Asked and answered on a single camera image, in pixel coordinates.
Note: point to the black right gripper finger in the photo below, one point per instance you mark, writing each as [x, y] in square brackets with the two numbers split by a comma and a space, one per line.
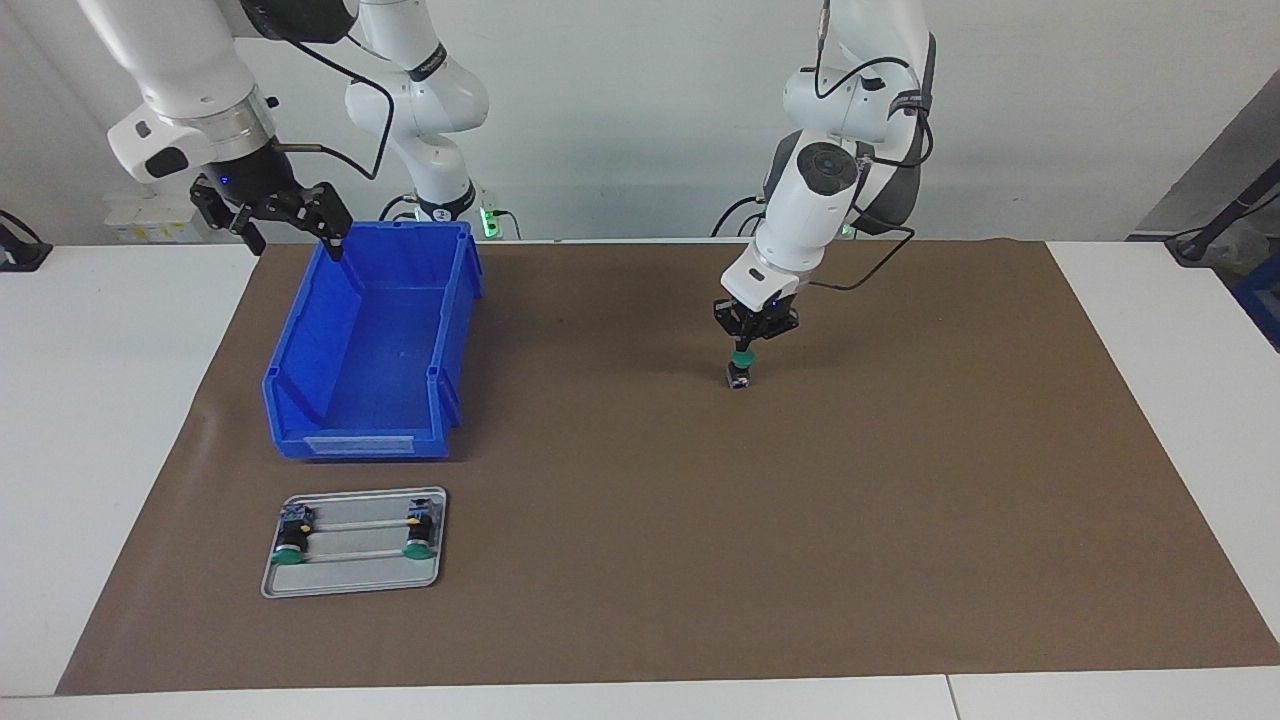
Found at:
[232, 222]
[325, 215]

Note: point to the white labelled box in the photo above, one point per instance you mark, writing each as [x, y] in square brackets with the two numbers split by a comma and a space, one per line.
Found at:
[140, 225]

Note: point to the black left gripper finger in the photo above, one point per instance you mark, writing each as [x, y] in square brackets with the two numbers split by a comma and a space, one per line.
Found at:
[732, 328]
[770, 330]

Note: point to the brown table mat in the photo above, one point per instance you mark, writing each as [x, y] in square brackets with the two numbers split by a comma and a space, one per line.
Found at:
[640, 550]

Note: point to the blue plastic storage bin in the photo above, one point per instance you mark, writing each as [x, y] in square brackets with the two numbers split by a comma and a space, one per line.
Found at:
[380, 400]

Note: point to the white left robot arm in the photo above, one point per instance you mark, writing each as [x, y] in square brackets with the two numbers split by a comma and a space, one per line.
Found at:
[810, 220]

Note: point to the blue crate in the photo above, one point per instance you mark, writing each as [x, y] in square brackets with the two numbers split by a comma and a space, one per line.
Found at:
[1265, 300]

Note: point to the black stand pole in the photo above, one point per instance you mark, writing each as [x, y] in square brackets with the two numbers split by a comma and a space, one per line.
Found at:
[1195, 245]

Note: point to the black clamp mount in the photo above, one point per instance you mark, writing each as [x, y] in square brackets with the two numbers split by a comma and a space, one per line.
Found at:
[25, 255]

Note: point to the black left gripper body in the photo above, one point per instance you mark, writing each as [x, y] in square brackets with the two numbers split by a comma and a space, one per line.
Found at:
[760, 308]

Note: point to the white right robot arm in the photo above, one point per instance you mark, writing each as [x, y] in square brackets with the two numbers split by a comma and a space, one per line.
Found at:
[180, 60]

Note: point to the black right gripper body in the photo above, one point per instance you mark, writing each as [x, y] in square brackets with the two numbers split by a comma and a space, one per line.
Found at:
[245, 180]

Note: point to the green push button switch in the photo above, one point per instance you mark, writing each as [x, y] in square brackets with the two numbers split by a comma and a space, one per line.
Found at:
[290, 540]
[420, 540]
[742, 357]

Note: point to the silver metal tray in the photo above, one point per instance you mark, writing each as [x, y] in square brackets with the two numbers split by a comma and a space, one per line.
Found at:
[360, 580]

